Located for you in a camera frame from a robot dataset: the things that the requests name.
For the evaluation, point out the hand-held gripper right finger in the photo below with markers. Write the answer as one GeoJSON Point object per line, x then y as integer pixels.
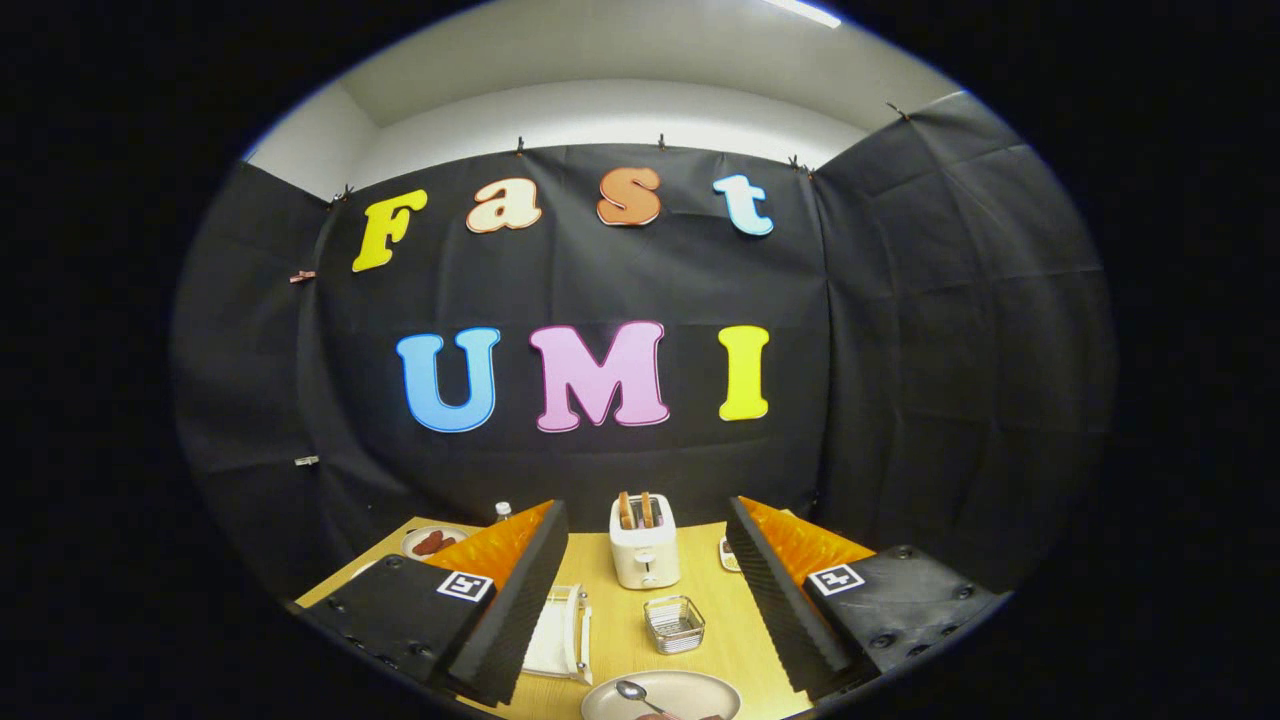
{"type": "Point", "coordinates": [775, 610]}

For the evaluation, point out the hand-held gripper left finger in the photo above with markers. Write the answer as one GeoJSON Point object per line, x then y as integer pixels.
{"type": "Point", "coordinates": [515, 610]}

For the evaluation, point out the white round plate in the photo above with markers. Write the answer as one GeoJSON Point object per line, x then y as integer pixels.
{"type": "Point", "coordinates": [700, 692]}

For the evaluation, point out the small plate with sausages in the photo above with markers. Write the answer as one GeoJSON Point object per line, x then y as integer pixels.
{"type": "Point", "coordinates": [415, 535]}

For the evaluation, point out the white divided snack tray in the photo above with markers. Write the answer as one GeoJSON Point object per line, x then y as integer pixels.
{"type": "Point", "coordinates": [729, 555]}

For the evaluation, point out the white toaster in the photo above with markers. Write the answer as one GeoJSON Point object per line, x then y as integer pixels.
{"type": "Point", "coordinates": [645, 555]}

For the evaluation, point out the toast bread slice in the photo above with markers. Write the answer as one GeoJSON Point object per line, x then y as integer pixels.
{"type": "Point", "coordinates": [647, 509]}
{"type": "Point", "coordinates": [625, 510]}

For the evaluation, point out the black backdrop cloth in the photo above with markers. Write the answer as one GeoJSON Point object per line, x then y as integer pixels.
{"type": "Point", "coordinates": [600, 280]}

